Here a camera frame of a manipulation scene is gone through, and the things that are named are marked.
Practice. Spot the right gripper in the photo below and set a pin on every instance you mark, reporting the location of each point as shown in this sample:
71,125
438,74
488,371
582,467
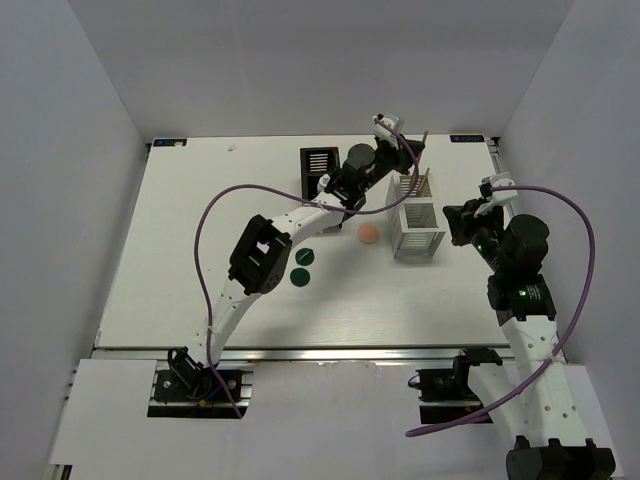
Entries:
461,219

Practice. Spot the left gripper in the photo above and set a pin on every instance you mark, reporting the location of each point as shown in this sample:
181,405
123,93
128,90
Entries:
404,156

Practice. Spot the wooden stick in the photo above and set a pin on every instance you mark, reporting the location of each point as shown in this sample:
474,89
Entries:
424,184
416,173

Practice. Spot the white lotion bottle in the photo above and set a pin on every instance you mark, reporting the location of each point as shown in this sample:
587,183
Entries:
323,182

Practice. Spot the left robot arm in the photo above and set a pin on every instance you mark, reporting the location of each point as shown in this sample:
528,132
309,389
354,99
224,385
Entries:
258,261

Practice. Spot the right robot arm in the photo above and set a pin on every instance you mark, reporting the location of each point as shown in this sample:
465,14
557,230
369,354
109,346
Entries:
546,437

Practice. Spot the right peach makeup sponge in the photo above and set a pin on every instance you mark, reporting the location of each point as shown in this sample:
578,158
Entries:
368,233

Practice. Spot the white slotted organizer box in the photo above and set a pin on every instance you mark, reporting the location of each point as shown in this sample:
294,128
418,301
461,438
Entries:
416,227

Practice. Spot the black slotted organizer box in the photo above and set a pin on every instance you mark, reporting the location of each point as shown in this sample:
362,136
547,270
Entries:
316,163

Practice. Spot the right blue table sticker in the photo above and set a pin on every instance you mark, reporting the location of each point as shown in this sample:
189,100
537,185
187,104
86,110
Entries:
467,138

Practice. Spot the blue table sticker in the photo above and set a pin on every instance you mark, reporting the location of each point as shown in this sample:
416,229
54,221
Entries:
169,142
467,138

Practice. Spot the upper green round compact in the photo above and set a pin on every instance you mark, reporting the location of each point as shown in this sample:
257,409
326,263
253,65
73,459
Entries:
304,257

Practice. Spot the green round compact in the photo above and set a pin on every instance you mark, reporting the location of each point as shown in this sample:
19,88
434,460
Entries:
300,277
304,257

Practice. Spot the lower green round compact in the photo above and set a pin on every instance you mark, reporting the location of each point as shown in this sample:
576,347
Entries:
300,277

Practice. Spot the left blue table sticker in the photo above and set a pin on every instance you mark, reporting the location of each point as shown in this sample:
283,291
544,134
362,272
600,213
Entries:
169,142

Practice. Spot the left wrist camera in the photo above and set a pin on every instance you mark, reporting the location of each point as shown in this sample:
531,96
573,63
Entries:
387,128

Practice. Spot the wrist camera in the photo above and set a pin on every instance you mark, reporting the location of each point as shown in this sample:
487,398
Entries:
387,128
496,191

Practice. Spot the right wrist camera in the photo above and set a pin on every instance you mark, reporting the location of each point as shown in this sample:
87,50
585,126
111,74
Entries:
496,191

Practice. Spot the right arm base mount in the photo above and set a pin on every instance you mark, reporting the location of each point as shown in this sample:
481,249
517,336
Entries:
444,393

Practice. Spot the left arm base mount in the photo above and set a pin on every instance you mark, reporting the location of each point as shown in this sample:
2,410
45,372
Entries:
187,389

